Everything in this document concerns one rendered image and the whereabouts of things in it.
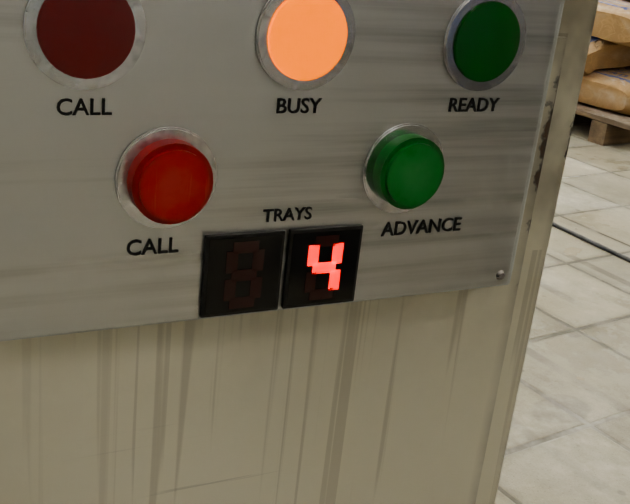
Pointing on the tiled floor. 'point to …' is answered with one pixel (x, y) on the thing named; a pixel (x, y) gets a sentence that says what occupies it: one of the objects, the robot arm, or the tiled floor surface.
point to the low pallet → (615, 126)
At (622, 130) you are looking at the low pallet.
